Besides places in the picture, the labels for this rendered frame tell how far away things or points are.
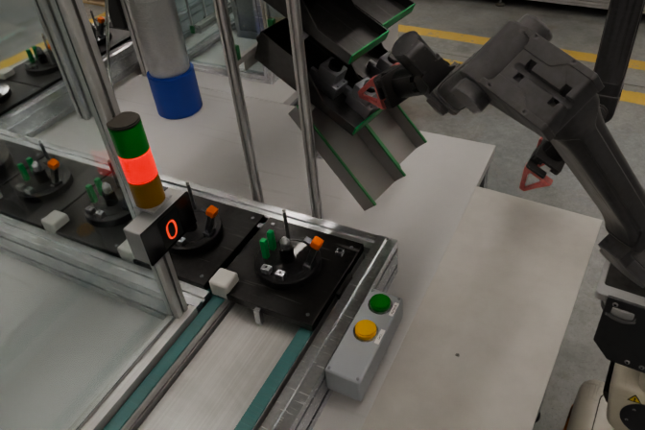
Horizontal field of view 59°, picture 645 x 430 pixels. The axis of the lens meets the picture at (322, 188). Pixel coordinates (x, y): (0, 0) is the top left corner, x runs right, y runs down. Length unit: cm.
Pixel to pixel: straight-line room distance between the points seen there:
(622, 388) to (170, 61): 151
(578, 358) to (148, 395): 165
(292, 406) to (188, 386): 22
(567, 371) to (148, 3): 187
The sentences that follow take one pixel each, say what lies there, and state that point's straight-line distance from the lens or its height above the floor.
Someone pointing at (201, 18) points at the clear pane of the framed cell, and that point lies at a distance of 221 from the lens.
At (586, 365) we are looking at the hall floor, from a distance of 235.
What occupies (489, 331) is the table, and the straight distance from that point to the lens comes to 126.
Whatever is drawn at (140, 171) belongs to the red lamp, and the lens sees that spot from 93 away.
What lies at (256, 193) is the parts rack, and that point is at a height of 96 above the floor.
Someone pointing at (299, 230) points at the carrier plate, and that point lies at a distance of 130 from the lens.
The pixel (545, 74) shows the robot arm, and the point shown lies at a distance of 63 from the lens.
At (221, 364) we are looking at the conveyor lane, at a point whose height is 92.
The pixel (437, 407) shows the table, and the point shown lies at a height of 86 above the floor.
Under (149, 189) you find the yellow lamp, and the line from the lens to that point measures 95.
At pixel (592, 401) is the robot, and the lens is 192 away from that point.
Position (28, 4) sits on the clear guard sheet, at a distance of 83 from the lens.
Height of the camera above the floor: 184
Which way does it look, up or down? 38 degrees down
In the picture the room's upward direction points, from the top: 6 degrees counter-clockwise
